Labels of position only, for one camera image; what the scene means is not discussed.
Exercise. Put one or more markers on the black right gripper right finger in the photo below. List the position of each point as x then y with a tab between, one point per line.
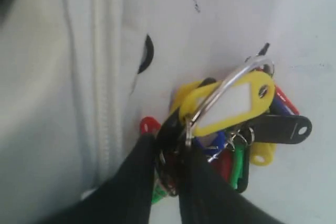
206	198

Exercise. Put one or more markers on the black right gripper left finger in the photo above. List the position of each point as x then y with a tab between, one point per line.
125	198

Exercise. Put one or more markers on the cream duffel bag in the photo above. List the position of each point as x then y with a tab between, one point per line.
68	68

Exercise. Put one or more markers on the colourful key tag bunch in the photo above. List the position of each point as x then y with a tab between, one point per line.
235	122

